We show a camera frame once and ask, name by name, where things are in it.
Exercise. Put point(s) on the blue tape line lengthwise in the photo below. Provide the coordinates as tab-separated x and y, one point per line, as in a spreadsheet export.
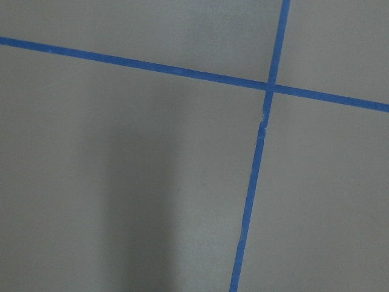
259	146

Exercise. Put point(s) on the blue tape line crosswise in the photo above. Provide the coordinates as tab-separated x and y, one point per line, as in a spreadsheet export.
189	73

